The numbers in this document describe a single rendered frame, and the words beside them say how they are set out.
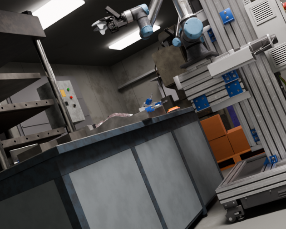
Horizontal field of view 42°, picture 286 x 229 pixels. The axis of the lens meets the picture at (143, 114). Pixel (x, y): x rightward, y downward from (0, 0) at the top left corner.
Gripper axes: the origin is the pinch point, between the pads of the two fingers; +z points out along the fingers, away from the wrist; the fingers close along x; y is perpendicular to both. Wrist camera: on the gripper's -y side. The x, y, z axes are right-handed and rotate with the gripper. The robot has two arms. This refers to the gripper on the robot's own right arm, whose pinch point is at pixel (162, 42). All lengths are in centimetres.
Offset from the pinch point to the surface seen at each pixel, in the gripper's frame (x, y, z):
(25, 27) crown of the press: -104, -56, 27
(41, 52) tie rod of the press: -96, -36, 36
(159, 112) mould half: -74, 53, -30
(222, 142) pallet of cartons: 82, 126, 65
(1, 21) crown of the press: -125, -62, 18
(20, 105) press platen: -140, 0, 26
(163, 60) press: 195, -9, 190
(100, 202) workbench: -175, 74, -74
